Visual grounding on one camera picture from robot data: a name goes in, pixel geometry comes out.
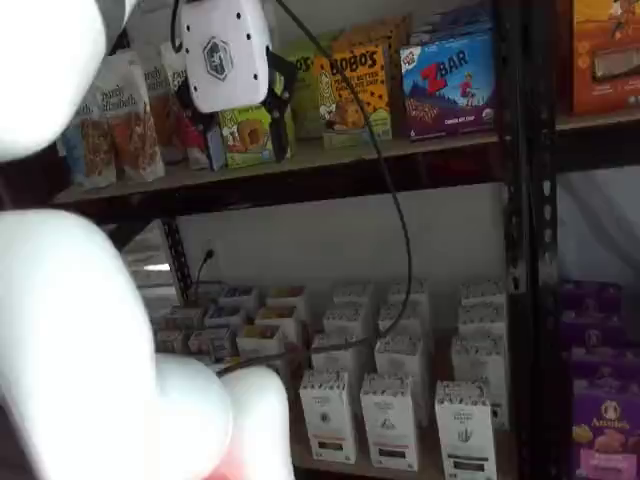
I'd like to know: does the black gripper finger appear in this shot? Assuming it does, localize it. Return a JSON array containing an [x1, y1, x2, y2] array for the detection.
[[262, 48, 298, 164], [173, 79, 208, 145]]

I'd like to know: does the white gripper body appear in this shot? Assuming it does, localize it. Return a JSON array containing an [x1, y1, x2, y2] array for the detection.
[[178, 0, 275, 114]]

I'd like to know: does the white box green strip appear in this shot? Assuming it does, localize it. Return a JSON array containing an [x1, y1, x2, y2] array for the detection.
[[457, 303, 508, 340], [451, 333, 510, 431], [459, 279, 507, 309], [433, 379, 497, 480]]

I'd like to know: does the green Bobo's apple pie box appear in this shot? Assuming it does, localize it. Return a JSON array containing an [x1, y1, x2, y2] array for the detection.
[[217, 105, 296, 170], [279, 33, 337, 141]]

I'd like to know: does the black metal shelf rack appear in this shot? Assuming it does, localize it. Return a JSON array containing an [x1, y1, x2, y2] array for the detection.
[[527, 0, 640, 480], [49, 0, 531, 480]]

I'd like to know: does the yellow Bobo's peanut butter box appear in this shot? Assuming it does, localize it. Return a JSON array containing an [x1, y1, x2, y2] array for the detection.
[[313, 44, 393, 150], [334, 14, 411, 139]]

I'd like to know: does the blue Z Bar box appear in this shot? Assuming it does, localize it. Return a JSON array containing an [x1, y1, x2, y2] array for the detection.
[[399, 30, 500, 143], [409, 2, 496, 46]]

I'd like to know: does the green oatmeal box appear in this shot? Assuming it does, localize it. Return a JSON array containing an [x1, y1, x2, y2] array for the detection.
[[153, 328, 192, 355], [163, 304, 207, 330]]

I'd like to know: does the orange snack box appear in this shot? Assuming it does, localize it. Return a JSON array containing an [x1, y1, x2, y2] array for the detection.
[[569, 0, 640, 117]]

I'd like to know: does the purple Annie's box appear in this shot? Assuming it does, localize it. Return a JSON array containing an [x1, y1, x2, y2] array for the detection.
[[557, 280, 624, 316], [569, 344, 640, 384], [559, 309, 629, 351], [572, 377, 640, 480]]

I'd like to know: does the orange label granola bag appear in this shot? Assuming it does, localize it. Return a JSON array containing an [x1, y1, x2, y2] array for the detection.
[[141, 55, 174, 164], [94, 51, 166, 182]]

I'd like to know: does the red label granola bag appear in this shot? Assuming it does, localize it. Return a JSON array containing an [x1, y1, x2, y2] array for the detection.
[[159, 42, 209, 170]]

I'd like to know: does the blue label granola bag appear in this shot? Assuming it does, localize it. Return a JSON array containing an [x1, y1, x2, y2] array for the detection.
[[57, 89, 119, 190]]

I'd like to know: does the short looped black cable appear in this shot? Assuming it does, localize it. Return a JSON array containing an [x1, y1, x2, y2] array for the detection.
[[168, 0, 185, 54]]

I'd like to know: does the black plug with cord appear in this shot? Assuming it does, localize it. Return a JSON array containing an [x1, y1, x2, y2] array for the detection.
[[193, 248, 217, 302]]

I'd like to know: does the long black cable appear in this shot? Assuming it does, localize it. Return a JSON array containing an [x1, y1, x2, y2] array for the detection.
[[219, 0, 414, 377]]

